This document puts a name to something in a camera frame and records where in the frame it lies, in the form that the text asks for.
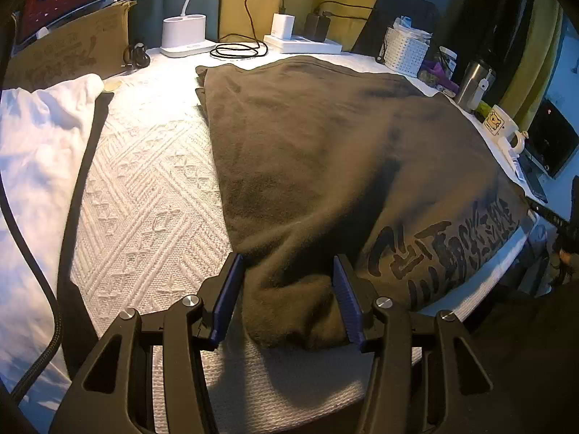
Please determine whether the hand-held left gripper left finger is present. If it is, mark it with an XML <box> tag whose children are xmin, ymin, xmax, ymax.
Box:
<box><xmin>49</xmin><ymin>253</ymin><xmax>245</xmax><ymax>434</ymax></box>

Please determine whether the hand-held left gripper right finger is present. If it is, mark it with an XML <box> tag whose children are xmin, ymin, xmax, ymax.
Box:
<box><xmin>332</xmin><ymin>254</ymin><xmax>494</xmax><ymax>434</ymax></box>

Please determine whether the brown printed t-shirt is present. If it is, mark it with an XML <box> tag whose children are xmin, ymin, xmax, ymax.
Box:
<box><xmin>194</xmin><ymin>55</ymin><xmax>534</xmax><ymax>351</ymax></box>

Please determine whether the white cartoon mug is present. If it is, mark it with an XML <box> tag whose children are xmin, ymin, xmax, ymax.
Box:
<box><xmin>480</xmin><ymin>104</ymin><xmax>529</xmax><ymax>154</ymax></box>

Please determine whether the white cloth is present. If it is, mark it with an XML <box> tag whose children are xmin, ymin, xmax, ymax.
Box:
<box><xmin>0</xmin><ymin>73</ymin><xmax>105</xmax><ymax>417</ymax></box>

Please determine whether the purple packet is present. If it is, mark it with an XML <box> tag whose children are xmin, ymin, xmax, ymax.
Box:
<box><xmin>418</xmin><ymin>61</ymin><xmax>457</xmax><ymax>95</ymax></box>

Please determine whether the steel tumbler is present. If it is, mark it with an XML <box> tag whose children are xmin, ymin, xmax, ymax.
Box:
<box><xmin>453</xmin><ymin>58</ymin><xmax>496</xmax><ymax>111</ymax></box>

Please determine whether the white power strip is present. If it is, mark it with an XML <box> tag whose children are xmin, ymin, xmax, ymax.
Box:
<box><xmin>263</xmin><ymin>34</ymin><xmax>343</xmax><ymax>55</ymax></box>

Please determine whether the white plastic basket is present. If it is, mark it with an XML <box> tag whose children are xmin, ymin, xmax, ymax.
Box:
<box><xmin>384</xmin><ymin>16</ymin><xmax>432</xmax><ymax>77</ymax></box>

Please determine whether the black monitor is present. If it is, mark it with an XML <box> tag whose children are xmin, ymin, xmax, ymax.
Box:
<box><xmin>525</xmin><ymin>95</ymin><xmax>579</xmax><ymax>179</ymax></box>

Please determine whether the clear jar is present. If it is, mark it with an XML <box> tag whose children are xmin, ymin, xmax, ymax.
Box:
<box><xmin>438</xmin><ymin>45</ymin><xmax>457</xmax><ymax>73</ymax></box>

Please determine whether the white desk lamp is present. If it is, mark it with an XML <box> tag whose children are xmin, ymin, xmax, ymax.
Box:
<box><xmin>160</xmin><ymin>0</ymin><xmax>218</xmax><ymax>59</ymax></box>

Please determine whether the black charger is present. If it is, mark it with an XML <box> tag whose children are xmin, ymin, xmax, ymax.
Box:
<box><xmin>304</xmin><ymin>13</ymin><xmax>330</xmax><ymax>42</ymax></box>

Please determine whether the white charger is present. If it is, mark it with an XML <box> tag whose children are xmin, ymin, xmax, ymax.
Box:
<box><xmin>271</xmin><ymin>13</ymin><xmax>296</xmax><ymax>41</ymax></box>

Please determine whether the cardboard box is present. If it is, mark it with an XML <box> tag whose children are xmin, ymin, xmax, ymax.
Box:
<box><xmin>2</xmin><ymin>1</ymin><xmax>136</xmax><ymax>89</ymax></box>

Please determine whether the black chair back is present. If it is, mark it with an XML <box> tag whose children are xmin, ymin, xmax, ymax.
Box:
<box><xmin>353</xmin><ymin>0</ymin><xmax>439</xmax><ymax>55</ymax></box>

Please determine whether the narrow yellow curtain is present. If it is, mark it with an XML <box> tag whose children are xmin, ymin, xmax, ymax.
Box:
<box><xmin>498</xmin><ymin>0</ymin><xmax>566</xmax><ymax>132</ymax></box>

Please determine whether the black braided cable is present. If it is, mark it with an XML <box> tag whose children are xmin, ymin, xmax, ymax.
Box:
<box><xmin>0</xmin><ymin>176</ymin><xmax>62</xmax><ymax>405</ymax></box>

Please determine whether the coiled black charging cable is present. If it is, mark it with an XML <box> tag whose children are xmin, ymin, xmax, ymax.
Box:
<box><xmin>210</xmin><ymin>0</ymin><xmax>287</xmax><ymax>61</ymax></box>

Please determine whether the small black cable bundle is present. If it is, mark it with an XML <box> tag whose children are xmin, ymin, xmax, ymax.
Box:
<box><xmin>123</xmin><ymin>42</ymin><xmax>152</xmax><ymax>72</ymax></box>

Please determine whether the black charger cable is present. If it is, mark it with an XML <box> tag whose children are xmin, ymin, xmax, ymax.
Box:
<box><xmin>312</xmin><ymin>2</ymin><xmax>376</xmax><ymax>21</ymax></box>

